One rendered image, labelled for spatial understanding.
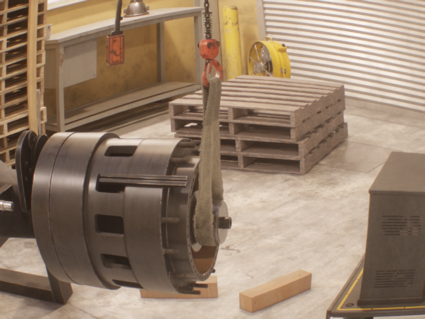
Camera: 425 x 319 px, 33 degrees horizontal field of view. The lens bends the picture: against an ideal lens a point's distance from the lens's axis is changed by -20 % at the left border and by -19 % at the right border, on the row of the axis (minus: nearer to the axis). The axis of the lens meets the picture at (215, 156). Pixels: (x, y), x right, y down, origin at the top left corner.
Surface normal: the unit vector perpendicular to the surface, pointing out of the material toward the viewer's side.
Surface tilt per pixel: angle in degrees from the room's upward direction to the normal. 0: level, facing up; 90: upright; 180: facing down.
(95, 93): 90
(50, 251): 102
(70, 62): 90
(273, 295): 90
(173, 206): 59
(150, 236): 81
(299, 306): 0
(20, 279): 0
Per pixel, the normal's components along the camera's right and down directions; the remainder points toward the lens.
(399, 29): -0.59, -0.28
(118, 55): 0.29, 0.23
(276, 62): 0.41, 0.02
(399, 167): -0.05, -0.96
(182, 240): -0.25, 0.22
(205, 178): 0.76, 0.20
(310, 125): 0.88, 0.08
